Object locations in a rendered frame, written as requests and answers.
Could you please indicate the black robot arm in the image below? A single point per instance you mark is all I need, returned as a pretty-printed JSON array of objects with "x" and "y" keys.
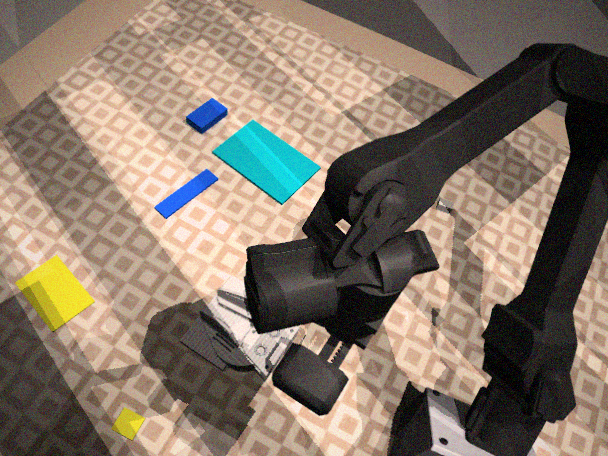
[{"x": 382, "y": 187}]

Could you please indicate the yellow flat rectangular plate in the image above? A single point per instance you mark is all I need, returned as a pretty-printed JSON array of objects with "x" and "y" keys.
[{"x": 54, "y": 292}]

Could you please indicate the teal flat rectangular plate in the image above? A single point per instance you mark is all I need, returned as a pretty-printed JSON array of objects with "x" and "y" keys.
[{"x": 267, "y": 161}]

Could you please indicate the yellow square block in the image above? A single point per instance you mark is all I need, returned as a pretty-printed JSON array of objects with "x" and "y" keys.
[{"x": 128, "y": 424}]

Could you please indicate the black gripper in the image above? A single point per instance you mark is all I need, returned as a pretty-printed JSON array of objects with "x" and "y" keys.
[{"x": 308, "y": 377}]

